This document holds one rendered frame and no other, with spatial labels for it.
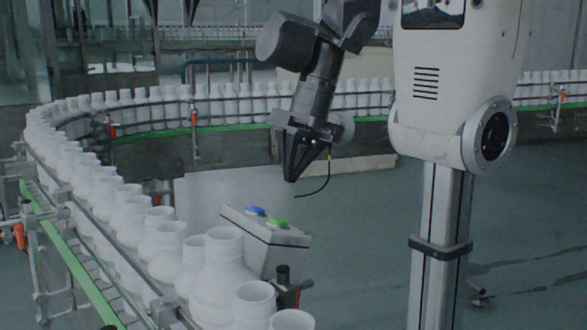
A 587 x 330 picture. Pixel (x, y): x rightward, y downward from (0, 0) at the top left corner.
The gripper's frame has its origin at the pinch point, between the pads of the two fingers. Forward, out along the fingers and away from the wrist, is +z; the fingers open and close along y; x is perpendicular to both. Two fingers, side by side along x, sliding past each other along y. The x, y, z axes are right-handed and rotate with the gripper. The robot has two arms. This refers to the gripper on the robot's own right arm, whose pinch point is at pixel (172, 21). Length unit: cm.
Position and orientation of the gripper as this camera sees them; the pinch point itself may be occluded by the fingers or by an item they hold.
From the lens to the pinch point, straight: 90.8
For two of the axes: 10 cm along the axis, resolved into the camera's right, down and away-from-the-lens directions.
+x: 6.0, 2.2, -7.7
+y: -8.0, 1.6, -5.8
